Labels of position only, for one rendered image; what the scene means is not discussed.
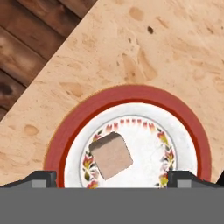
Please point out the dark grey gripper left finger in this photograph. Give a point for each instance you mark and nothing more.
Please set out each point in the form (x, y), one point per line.
(43, 177)

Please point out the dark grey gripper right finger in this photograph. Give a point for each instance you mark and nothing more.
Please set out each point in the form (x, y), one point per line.
(178, 176)

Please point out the red-rimmed white floral saucer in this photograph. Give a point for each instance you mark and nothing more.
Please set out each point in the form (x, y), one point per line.
(145, 122)

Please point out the brown sugar cube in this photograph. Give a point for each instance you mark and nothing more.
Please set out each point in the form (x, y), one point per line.
(111, 155)

